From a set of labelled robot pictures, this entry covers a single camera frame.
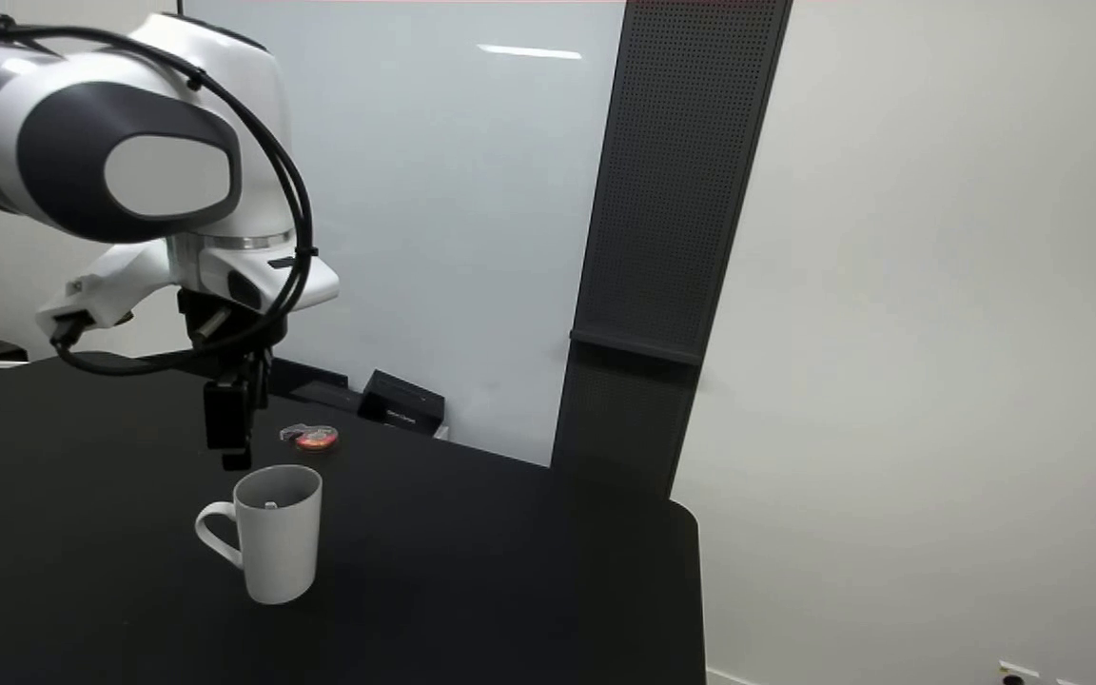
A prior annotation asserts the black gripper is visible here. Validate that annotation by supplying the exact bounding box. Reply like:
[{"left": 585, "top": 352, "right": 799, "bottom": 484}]
[{"left": 180, "top": 290, "right": 284, "bottom": 474}]

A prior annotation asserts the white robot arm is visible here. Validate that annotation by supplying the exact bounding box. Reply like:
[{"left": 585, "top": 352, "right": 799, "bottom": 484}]
[{"left": 0, "top": 13, "right": 339, "bottom": 474}]

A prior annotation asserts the red tape roll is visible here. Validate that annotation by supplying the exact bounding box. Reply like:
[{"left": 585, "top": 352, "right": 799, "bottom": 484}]
[{"left": 279, "top": 422, "right": 339, "bottom": 453}]

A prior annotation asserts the white ceramic mug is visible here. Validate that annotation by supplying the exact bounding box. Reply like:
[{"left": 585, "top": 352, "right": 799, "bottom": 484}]
[{"left": 193, "top": 465, "right": 325, "bottom": 604}]

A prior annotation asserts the small black box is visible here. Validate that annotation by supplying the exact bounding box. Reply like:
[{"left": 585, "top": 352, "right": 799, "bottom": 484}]
[{"left": 359, "top": 371, "right": 446, "bottom": 434}]

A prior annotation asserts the black vertical pillar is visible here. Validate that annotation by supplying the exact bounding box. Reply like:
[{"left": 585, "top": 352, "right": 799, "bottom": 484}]
[{"left": 551, "top": 0, "right": 793, "bottom": 498}]

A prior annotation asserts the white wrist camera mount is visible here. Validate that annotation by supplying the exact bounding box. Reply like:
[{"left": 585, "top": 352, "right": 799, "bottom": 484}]
[{"left": 38, "top": 239, "right": 175, "bottom": 335}]

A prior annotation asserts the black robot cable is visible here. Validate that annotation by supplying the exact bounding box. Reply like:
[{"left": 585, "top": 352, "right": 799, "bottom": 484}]
[{"left": 0, "top": 17, "right": 318, "bottom": 382}]

